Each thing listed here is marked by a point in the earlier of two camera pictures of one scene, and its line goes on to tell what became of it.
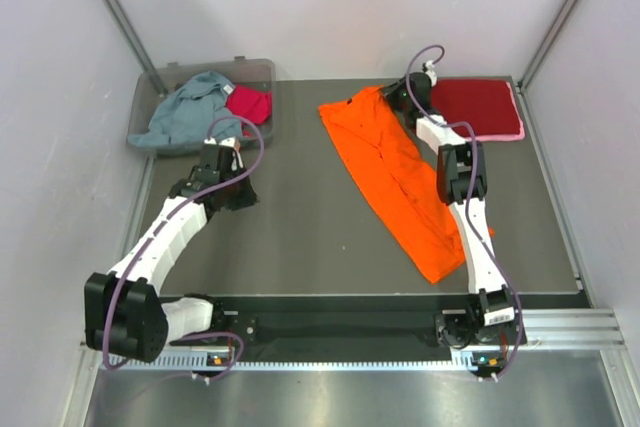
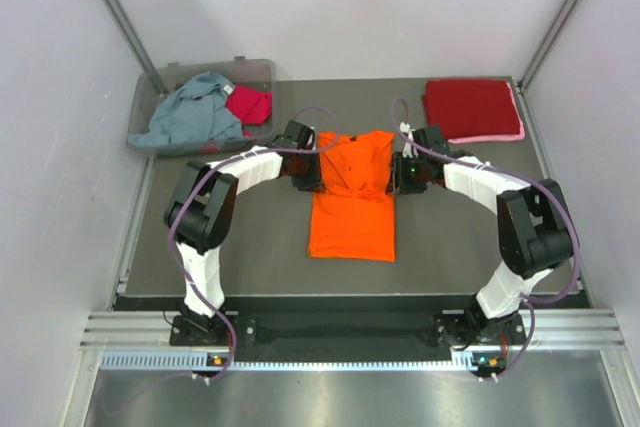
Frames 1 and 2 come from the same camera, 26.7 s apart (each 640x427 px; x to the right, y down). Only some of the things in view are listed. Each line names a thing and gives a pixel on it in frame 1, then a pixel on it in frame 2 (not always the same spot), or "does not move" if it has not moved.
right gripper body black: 397,97 → 408,173
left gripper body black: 239,195 → 306,172
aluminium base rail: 546,328 does not move
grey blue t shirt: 193,111 does not move
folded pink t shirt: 517,137 does not move
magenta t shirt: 252,104 does not move
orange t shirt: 394,168 → 354,217
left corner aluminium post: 112,5 does not move
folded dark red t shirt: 488,105 does not move
